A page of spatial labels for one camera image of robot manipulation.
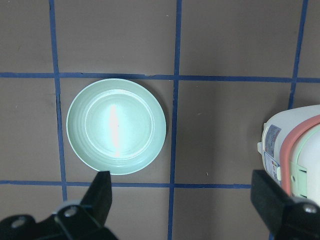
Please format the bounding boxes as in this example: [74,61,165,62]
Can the white rice cooker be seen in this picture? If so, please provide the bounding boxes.
[257,105,320,204]

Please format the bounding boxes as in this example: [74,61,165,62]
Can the green plate near left arm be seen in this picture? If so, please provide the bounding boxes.
[65,78,167,176]

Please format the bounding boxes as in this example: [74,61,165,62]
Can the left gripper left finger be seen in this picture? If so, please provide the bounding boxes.
[80,171,112,225]

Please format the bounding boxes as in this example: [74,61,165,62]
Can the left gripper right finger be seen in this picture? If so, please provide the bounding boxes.
[250,170,293,233]

